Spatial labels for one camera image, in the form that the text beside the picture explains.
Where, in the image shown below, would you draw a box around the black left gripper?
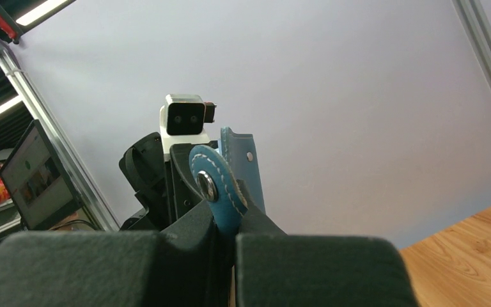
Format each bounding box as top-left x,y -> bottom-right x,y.
119,132 -> 203,231

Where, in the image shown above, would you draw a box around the blue leather card holder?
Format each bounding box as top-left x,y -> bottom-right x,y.
189,127 -> 265,238

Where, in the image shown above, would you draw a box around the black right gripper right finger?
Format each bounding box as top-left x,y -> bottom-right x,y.
235,206 -> 418,306

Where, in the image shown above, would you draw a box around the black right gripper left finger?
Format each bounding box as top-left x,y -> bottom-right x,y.
0,202 -> 230,306

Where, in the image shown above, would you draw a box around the computer monitor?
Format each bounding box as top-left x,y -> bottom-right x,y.
0,120 -> 82,230

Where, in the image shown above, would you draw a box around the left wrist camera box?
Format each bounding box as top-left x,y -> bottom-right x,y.
159,94 -> 217,162

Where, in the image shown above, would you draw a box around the aluminium frame post right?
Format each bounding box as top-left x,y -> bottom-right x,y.
453,0 -> 491,89

